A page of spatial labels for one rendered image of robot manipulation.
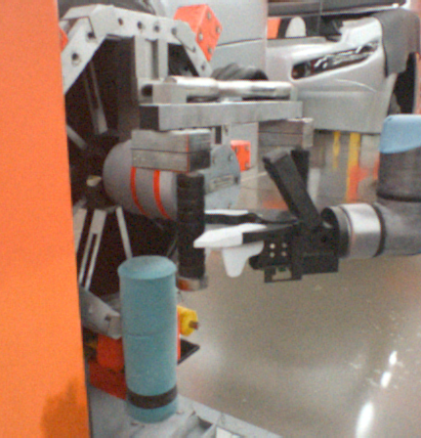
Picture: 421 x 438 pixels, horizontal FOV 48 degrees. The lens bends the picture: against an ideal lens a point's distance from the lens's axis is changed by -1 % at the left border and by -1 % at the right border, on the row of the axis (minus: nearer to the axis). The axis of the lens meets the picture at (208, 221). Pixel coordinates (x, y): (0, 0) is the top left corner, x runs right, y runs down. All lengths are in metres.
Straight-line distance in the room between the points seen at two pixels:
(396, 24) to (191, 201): 3.07
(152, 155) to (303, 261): 0.24
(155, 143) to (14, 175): 0.31
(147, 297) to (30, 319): 0.40
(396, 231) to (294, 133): 0.29
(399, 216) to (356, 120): 2.68
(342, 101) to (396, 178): 2.61
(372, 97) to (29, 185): 3.15
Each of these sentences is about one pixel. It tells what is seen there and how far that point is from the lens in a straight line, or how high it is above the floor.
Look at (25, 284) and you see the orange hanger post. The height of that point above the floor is 0.87.
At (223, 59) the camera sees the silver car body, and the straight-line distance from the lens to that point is 1.46.
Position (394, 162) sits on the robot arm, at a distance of 0.67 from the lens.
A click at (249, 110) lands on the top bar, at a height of 0.97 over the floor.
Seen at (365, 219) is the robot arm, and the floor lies 0.83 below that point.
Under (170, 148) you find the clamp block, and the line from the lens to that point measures 0.58.
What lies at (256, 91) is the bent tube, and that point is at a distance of 0.80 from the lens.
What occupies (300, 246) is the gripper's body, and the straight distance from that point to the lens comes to 0.62.
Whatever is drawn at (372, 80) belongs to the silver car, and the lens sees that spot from 3.37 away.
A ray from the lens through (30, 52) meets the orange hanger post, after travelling 0.32.
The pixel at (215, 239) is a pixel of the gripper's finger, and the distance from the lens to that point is 0.56.
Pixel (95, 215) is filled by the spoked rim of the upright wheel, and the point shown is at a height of 0.77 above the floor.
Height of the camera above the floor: 0.99
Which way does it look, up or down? 15 degrees down
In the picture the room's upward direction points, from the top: straight up
